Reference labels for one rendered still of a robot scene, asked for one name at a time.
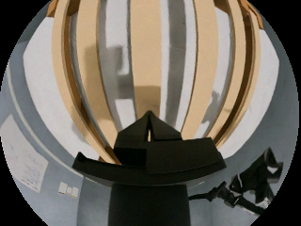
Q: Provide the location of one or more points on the tan wooden slat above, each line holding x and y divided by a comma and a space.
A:
146, 37
236, 71
87, 45
61, 77
252, 80
205, 66

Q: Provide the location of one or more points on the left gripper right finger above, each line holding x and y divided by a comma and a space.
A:
159, 130

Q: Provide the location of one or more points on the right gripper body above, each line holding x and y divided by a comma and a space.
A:
258, 171

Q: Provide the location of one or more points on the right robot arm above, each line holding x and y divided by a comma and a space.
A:
262, 194

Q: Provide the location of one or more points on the brown wooden bed frame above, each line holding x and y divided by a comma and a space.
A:
222, 5

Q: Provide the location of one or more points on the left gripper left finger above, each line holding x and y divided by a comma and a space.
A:
137, 130

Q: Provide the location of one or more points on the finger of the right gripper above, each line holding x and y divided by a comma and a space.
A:
236, 189
269, 157

